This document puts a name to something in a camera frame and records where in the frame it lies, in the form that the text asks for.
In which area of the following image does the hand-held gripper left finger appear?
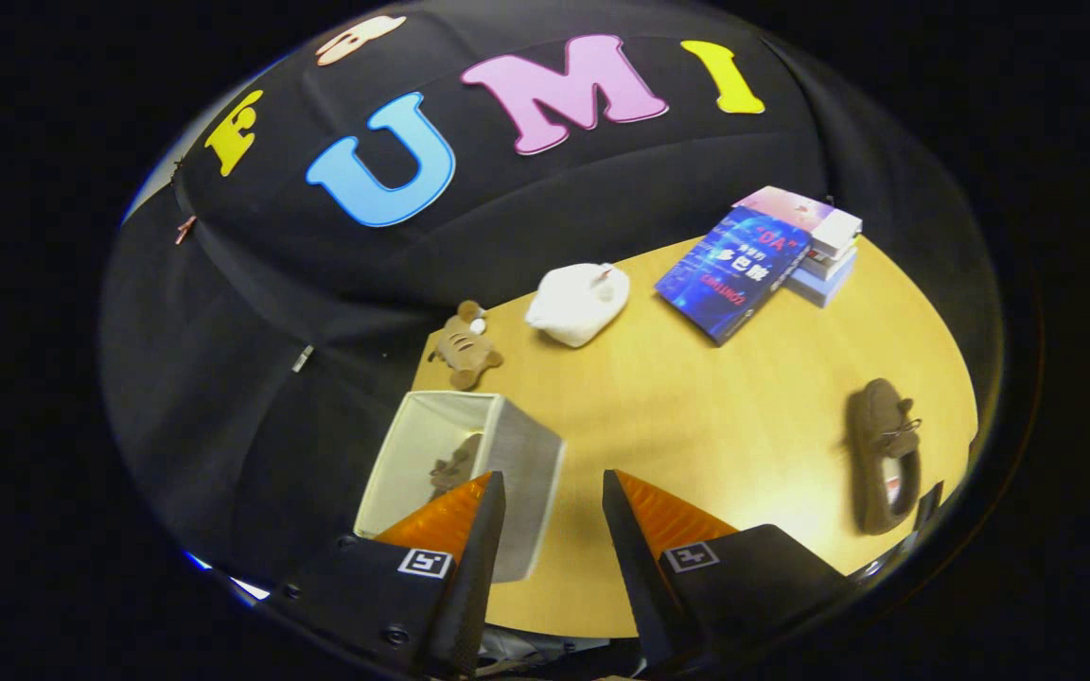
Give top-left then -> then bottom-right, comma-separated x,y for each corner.
269,470 -> 508,678

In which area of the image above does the white book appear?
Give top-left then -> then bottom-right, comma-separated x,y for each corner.
799,239 -> 859,282

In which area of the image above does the light blue book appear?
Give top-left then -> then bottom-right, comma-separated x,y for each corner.
784,250 -> 858,309

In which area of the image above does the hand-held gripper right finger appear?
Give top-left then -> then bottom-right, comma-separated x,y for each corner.
602,468 -> 854,669

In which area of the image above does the brown fuzzy shoe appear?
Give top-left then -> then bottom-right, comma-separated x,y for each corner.
846,377 -> 925,537
428,432 -> 485,499

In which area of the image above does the white plush toy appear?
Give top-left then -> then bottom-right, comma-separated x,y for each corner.
523,262 -> 632,350

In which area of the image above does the grey fabric storage box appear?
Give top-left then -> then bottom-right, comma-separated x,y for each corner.
353,390 -> 568,585

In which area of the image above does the brown plush toy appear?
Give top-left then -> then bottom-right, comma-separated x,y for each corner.
426,300 -> 506,393

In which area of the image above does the dark blue book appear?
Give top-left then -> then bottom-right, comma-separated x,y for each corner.
653,205 -> 814,347

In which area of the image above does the pink cover book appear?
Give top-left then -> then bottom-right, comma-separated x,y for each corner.
732,184 -> 864,262

